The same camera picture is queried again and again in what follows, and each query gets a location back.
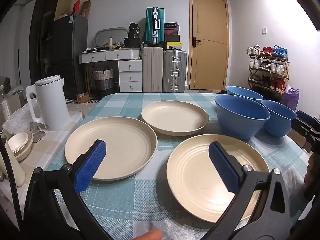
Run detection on dark tall cabinet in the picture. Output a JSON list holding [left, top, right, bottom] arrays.
[[29, 0, 63, 85]]

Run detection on flat cardboard sheet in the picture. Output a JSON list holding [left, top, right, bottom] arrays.
[[54, 0, 74, 20]]

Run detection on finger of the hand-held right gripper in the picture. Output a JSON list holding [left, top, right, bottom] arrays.
[[291, 118, 320, 153], [296, 110, 320, 130]]

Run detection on white electric kettle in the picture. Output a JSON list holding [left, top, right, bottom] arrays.
[[25, 75, 72, 132]]

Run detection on wooden door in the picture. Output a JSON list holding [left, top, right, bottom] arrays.
[[189, 0, 230, 90]]

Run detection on red and black shoe box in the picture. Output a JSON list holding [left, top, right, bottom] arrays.
[[164, 29, 180, 42]]

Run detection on clear plastic bag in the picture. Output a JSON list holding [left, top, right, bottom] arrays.
[[2, 102, 38, 133]]

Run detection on silver suitcase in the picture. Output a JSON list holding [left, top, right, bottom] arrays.
[[163, 49, 187, 93]]

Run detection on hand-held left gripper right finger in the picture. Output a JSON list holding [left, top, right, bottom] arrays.
[[204, 141, 292, 240]]

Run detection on wooden shoe rack with shoes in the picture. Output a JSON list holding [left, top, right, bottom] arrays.
[[247, 44, 288, 92]]

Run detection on woven laundry basket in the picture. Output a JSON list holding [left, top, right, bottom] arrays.
[[94, 67, 114, 91]]

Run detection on patterned floor rug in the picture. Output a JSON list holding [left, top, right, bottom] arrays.
[[65, 97, 101, 110]]

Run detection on black refrigerator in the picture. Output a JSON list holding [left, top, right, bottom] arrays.
[[51, 14, 88, 100]]

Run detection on purple bag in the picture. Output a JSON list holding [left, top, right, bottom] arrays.
[[282, 86, 300, 112]]

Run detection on beige checked cloth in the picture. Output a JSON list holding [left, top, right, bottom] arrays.
[[0, 105, 86, 220]]

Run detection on brown cardboard box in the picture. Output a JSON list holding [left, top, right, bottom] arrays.
[[81, 0, 92, 18]]

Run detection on teal suitcase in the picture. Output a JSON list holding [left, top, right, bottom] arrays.
[[146, 7, 165, 46]]

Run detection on small cardboard box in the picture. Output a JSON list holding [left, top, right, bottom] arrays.
[[76, 92, 90, 103]]

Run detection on person's right hand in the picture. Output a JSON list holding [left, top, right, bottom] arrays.
[[304, 153, 317, 189]]

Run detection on cream plate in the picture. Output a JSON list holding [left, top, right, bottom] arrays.
[[167, 134, 270, 223], [141, 101, 210, 136], [64, 117, 158, 181]]

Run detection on white dresser with drawers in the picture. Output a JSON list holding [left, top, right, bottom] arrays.
[[79, 48, 143, 92]]

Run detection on beige suitcase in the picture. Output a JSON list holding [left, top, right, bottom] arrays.
[[142, 46, 163, 92]]

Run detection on blue bowl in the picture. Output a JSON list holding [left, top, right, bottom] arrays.
[[261, 99, 298, 137], [214, 94, 271, 140], [226, 86, 264, 103]]

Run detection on oval wall mirror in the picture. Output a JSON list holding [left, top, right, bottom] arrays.
[[95, 27, 128, 48]]

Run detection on black storage box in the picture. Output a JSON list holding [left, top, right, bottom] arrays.
[[124, 37, 144, 48]]

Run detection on person's left hand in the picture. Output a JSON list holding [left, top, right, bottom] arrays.
[[132, 230, 164, 240]]

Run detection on cream slim bottle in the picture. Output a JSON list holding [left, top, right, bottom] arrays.
[[0, 140, 27, 188]]

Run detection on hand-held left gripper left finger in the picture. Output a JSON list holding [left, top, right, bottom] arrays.
[[24, 139, 113, 240]]

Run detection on folded metal stand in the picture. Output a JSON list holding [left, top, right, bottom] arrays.
[[29, 122, 47, 143]]

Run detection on stack of small cream bowls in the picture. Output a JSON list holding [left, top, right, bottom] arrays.
[[7, 131, 34, 162]]

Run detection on teal checked tablecloth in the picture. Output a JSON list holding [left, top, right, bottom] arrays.
[[46, 92, 310, 240]]

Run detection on black bag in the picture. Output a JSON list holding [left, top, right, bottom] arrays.
[[129, 22, 141, 39]]

